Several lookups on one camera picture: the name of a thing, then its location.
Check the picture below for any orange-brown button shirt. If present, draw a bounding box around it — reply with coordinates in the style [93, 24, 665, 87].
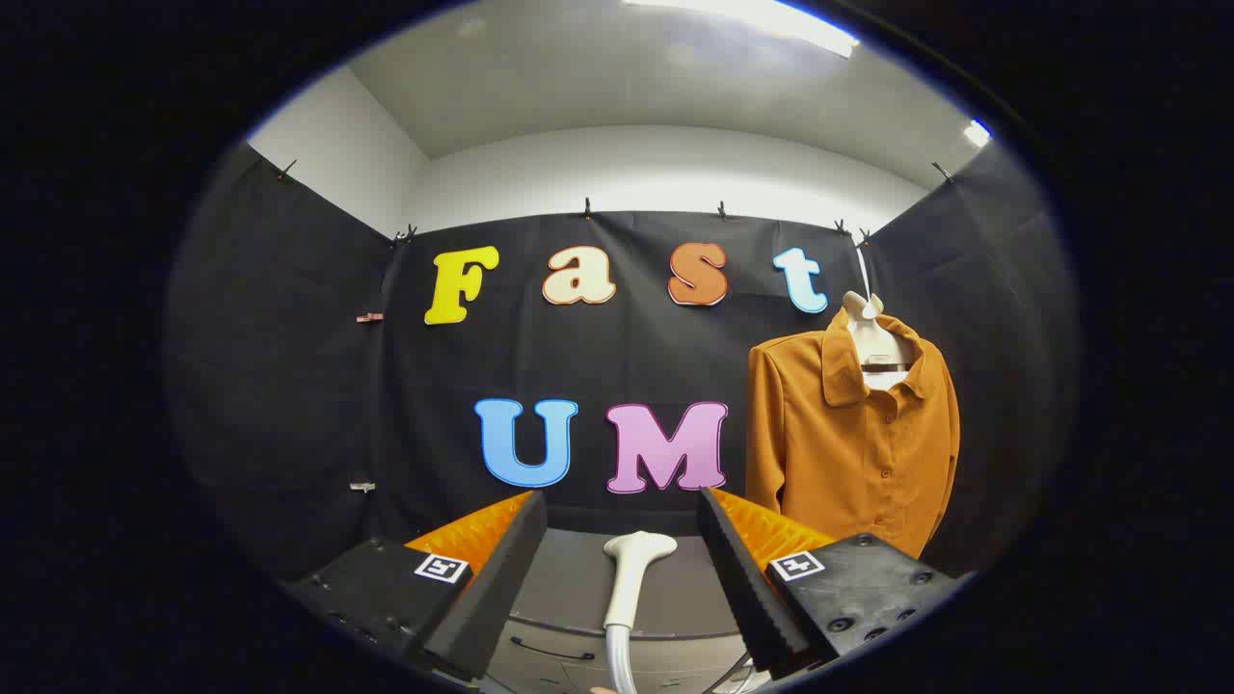
[744, 307, 961, 560]

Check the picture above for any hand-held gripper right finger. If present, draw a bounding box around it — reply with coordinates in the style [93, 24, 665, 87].
[696, 487, 965, 678]

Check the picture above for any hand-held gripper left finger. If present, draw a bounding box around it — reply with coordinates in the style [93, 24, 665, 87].
[280, 490, 549, 687]

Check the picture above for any white garment steamer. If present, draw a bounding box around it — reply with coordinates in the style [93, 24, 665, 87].
[603, 530, 679, 694]

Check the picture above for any long ceiling light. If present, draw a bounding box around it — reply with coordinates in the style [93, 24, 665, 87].
[622, 0, 860, 59]

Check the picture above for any black backdrop cloth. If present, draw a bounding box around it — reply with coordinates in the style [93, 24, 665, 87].
[164, 135, 1081, 581]

